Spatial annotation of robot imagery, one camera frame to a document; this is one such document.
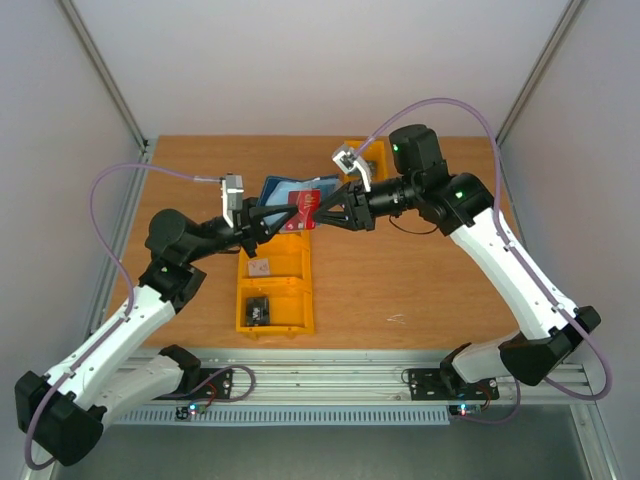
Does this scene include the grey slotted cable duct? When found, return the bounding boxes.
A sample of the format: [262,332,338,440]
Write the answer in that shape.
[116,404,450,427]

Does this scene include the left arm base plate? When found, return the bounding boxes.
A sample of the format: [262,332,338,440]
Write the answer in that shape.
[156,368,234,401]

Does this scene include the yellow bin of row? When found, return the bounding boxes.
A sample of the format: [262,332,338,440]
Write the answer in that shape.
[235,279,315,339]
[237,247,312,290]
[256,231,311,255]

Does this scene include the yellow single bin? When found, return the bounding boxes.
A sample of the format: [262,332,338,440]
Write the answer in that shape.
[341,140,389,183]

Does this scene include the yellow bin bottom of row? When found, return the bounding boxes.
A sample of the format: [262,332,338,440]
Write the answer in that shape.
[235,279,315,339]

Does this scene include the white card in bin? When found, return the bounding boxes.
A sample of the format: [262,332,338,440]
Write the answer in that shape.
[247,258,271,278]

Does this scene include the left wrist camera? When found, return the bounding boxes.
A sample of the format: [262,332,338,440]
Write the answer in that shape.
[221,174,244,228]

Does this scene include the blue card holder wallet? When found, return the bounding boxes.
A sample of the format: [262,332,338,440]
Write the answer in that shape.
[258,174,342,233]

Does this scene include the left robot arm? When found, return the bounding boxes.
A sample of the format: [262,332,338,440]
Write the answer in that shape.
[15,198,298,470]

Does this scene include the black card in bin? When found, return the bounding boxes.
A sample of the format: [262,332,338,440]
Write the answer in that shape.
[245,296,271,327]

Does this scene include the yellow bin middle of row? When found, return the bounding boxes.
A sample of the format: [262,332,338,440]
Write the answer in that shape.
[237,247,312,290]

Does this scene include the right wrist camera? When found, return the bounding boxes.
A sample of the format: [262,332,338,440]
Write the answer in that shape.
[332,144,372,192]

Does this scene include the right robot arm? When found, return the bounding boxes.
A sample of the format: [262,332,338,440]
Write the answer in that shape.
[313,124,601,398]

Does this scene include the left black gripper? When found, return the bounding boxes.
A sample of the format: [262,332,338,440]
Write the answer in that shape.
[185,197,299,264]

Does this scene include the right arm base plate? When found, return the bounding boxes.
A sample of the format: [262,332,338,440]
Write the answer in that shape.
[401,368,500,401]

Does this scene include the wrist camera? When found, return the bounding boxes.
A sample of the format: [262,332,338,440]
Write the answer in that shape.
[221,174,244,228]
[332,144,372,192]

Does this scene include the yellow bin top of row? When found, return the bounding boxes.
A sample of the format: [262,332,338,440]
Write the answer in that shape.
[256,231,311,255]

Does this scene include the red credit card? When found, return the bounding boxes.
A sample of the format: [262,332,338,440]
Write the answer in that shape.
[280,189,321,233]

